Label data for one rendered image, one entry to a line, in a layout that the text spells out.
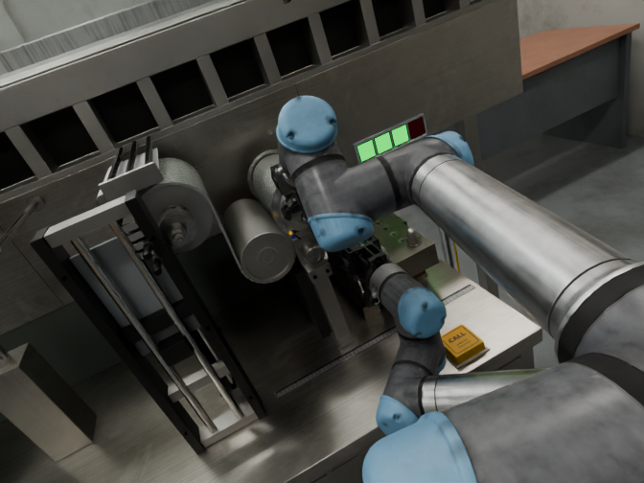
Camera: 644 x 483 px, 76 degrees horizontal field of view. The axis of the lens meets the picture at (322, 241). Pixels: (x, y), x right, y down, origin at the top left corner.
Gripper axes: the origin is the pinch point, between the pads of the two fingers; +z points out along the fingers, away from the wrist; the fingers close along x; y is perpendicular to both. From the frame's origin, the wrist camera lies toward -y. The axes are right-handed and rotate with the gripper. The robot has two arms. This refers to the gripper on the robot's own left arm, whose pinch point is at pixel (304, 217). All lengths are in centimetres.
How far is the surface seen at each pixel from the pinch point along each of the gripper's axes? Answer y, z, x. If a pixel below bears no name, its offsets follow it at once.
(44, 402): -8, 20, 67
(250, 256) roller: -1.1, 6.6, 13.1
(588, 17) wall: 86, 163, -295
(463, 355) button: -39.6, 3.2, -16.2
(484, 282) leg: -39, 103, -79
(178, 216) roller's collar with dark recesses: 8.0, -8.1, 21.5
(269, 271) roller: -5.3, 10.1, 10.8
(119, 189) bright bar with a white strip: 15.7, -11.2, 28.2
